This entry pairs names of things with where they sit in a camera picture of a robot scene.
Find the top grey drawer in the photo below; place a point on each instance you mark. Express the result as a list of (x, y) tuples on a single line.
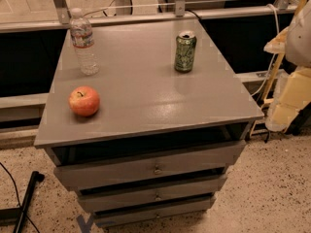
[(149, 166)]

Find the red apple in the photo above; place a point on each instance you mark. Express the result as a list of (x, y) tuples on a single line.
[(84, 101)]

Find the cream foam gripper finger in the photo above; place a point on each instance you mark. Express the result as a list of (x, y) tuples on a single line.
[(292, 94)]

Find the wooden yellow frame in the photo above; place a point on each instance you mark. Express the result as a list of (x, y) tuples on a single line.
[(277, 67)]

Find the middle grey drawer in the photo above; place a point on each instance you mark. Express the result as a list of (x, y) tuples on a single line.
[(150, 191)]

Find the black metal stand leg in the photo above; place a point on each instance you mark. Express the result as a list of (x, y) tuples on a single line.
[(18, 216)]

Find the clear plastic water bottle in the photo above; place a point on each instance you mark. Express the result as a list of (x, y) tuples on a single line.
[(83, 42)]

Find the green soda can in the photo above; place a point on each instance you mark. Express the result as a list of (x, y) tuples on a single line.
[(185, 51)]

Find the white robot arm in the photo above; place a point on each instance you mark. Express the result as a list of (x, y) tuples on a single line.
[(295, 40)]

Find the grey drawer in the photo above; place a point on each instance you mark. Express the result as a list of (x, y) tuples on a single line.
[(149, 166), (150, 191), (197, 203)]

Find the grey drawer cabinet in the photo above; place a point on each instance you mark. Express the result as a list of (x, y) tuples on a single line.
[(146, 106)]

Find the grey metal railing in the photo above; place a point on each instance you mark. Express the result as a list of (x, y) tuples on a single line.
[(32, 15)]

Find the bottom grey drawer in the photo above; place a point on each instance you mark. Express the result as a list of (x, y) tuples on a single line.
[(197, 203)]

